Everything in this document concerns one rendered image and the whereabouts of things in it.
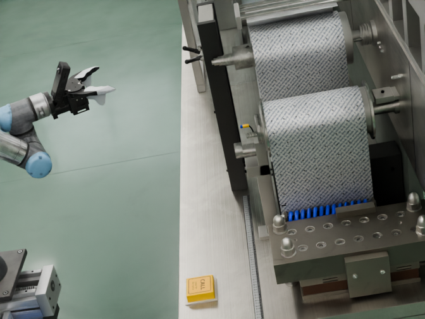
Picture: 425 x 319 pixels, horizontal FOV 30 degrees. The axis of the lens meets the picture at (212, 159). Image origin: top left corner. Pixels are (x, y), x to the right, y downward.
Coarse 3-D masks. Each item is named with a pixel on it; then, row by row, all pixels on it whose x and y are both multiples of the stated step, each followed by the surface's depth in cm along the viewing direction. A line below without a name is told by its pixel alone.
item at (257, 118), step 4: (256, 116) 194; (260, 116) 193; (256, 120) 193; (260, 120) 193; (256, 124) 192; (260, 124) 192; (256, 128) 192; (260, 128) 192; (260, 132) 192; (260, 136) 193; (260, 140) 194
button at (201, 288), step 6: (204, 276) 203; (210, 276) 203; (192, 282) 202; (198, 282) 202; (204, 282) 201; (210, 282) 201; (192, 288) 200; (198, 288) 200; (204, 288) 199; (210, 288) 199; (192, 294) 198; (198, 294) 198; (204, 294) 198; (210, 294) 198; (192, 300) 199; (198, 300) 199
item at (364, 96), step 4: (360, 88) 192; (364, 88) 192; (360, 92) 190; (364, 92) 190; (364, 96) 189; (364, 100) 189; (368, 100) 189; (364, 104) 188; (368, 104) 188; (260, 108) 193; (364, 108) 188; (368, 108) 188; (260, 112) 192; (368, 112) 188; (368, 116) 189; (368, 120) 189; (368, 124) 190; (368, 128) 191; (264, 132) 190; (368, 132) 193; (264, 136) 191; (264, 140) 191
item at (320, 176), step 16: (352, 144) 192; (272, 160) 193; (288, 160) 194; (304, 160) 194; (320, 160) 194; (336, 160) 194; (352, 160) 194; (368, 160) 194; (288, 176) 196; (304, 176) 196; (320, 176) 196; (336, 176) 196; (352, 176) 196; (368, 176) 197; (288, 192) 198; (304, 192) 199; (320, 192) 199; (336, 192) 199; (352, 192) 199; (368, 192) 199; (288, 208) 201; (304, 208) 201
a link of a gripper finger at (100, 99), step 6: (84, 90) 238; (90, 90) 237; (96, 90) 237; (102, 90) 237; (108, 90) 237; (114, 90) 238; (90, 96) 239; (96, 96) 239; (102, 96) 239; (102, 102) 240
